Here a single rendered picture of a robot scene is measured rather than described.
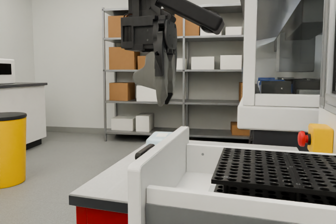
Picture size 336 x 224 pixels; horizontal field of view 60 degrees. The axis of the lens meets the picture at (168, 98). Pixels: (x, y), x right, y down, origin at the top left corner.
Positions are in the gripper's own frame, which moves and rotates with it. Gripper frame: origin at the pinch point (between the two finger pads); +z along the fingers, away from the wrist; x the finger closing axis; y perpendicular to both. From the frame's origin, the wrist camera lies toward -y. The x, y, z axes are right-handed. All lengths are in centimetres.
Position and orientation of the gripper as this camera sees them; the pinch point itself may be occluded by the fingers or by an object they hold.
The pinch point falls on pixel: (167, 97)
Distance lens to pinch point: 51.6
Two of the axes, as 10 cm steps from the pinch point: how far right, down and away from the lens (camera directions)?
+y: -9.6, -0.2, 2.7
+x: -2.7, 0.9, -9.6
